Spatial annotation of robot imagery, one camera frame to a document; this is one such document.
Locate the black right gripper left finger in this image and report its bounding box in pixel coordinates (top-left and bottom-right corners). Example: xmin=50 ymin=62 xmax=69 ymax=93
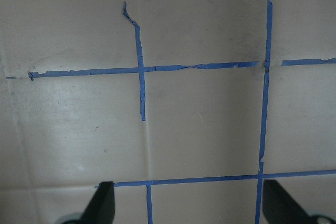
xmin=79 ymin=182 xmax=115 ymax=224

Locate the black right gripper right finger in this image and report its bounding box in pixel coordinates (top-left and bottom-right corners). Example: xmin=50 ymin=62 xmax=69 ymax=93
xmin=262 ymin=179 xmax=318 ymax=224

